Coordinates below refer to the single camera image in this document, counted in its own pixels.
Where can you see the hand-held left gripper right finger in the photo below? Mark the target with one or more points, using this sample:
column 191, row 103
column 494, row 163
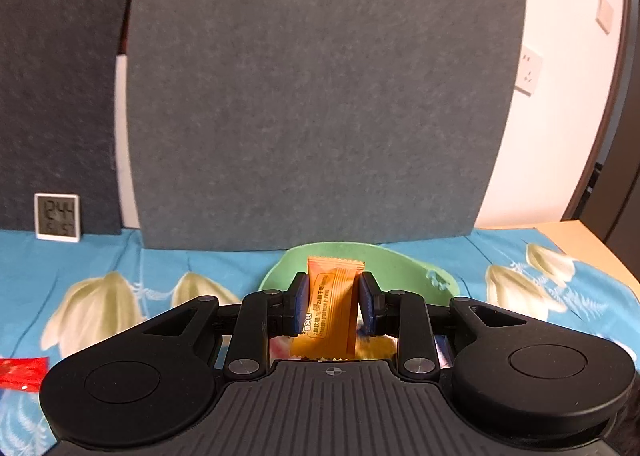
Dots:
column 366, row 306

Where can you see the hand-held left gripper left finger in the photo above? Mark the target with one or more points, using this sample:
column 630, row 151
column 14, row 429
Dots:
column 300, row 303

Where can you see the orange candy packet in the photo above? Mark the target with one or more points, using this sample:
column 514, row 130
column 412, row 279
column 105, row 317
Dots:
column 332, row 306

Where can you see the green plastic bowl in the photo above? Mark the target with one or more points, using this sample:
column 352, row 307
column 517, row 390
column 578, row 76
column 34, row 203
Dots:
column 400, row 266

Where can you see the blue floral tablecloth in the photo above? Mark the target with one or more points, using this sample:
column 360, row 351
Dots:
column 150, row 261

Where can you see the large grey felt panel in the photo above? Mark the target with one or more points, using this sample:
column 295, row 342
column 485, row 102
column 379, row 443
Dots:
column 325, row 86

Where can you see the white digital clock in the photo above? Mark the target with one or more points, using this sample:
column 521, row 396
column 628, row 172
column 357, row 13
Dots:
column 57, row 216

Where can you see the long red snack packet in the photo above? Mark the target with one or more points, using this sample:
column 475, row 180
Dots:
column 22, row 373

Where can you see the dark brown door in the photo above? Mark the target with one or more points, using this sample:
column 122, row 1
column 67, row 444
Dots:
column 630, row 136

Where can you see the dark grey felt panel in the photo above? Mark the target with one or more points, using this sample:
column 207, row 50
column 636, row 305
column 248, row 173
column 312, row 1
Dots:
column 60, row 86

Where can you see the white wall socket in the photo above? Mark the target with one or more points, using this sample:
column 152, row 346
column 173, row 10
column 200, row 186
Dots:
column 529, row 70

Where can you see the white light switch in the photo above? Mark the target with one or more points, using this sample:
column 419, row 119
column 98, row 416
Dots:
column 605, row 14

